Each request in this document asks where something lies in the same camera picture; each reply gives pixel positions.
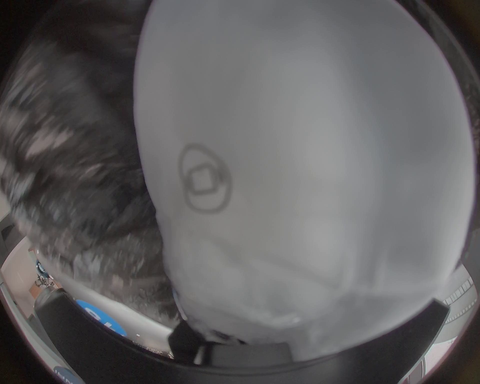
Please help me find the white trash bin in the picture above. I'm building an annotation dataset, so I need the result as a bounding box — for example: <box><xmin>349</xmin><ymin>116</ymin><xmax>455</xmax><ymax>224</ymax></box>
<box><xmin>133</xmin><ymin>0</ymin><xmax>477</xmax><ymax>359</ymax></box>

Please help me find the black plastic bag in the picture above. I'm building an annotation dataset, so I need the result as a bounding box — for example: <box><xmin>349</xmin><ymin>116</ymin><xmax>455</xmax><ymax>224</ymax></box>
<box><xmin>0</xmin><ymin>0</ymin><xmax>188</xmax><ymax>340</ymax></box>

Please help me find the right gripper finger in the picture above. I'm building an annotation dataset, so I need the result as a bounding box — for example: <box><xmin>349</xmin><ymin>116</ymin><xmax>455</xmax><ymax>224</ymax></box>
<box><xmin>168</xmin><ymin>320</ymin><xmax>211</xmax><ymax>365</ymax></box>

